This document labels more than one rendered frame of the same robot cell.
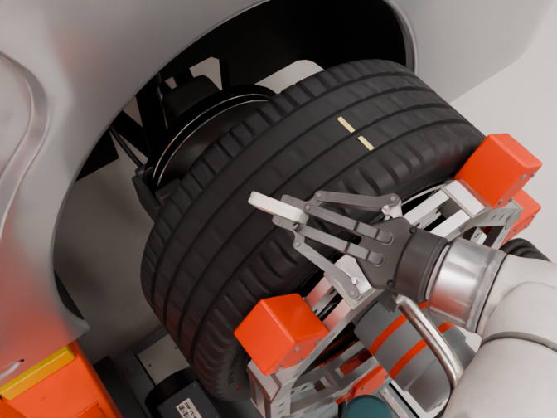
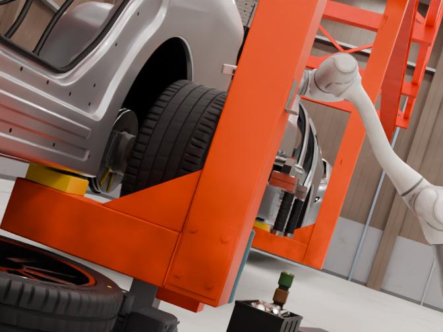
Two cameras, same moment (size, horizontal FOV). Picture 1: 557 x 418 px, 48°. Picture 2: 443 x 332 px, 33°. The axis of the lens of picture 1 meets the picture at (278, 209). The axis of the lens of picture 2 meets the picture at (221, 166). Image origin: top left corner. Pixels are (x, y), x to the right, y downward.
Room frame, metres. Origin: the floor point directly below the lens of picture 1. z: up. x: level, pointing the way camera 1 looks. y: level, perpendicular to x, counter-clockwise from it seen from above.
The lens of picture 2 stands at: (-1.58, 1.61, 0.80)
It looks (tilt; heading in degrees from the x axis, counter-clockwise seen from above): 3 degrees up; 319
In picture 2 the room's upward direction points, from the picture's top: 18 degrees clockwise
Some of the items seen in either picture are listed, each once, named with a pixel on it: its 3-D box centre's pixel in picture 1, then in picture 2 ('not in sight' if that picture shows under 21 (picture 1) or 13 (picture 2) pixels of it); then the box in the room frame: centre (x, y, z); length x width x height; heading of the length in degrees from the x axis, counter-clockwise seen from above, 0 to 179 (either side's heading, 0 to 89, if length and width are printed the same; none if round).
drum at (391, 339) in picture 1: (413, 339); (247, 194); (0.37, -0.23, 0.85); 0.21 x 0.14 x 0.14; 36
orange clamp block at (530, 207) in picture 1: (506, 214); not in sight; (0.62, -0.44, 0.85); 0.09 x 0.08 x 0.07; 126
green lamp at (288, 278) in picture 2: not in sight; (286, 279); (-0.10, -0.04, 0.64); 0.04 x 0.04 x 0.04; 36
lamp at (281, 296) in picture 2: not in sight; (281, 296); (-0.10, -0.04, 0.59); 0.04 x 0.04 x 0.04; 36
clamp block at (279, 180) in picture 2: not in sight; (284, 181); (0.16, -0.17, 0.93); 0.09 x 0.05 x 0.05; 36
